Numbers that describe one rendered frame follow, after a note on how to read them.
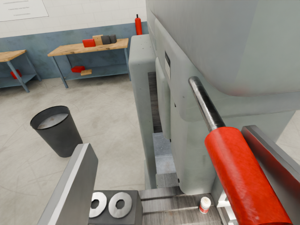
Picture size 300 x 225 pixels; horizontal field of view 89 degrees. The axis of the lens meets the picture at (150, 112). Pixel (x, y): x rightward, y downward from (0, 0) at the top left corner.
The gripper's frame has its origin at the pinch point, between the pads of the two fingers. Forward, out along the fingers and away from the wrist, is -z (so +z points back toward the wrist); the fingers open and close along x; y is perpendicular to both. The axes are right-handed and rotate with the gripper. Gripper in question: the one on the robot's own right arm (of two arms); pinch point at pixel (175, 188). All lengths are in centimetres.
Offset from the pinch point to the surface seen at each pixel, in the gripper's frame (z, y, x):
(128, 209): -19, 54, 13
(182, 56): -12.9, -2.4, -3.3
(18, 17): -442, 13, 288
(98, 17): -443, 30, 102
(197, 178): -14.7, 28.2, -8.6
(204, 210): -21, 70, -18
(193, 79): -10.6, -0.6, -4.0
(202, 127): -14.7, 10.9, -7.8
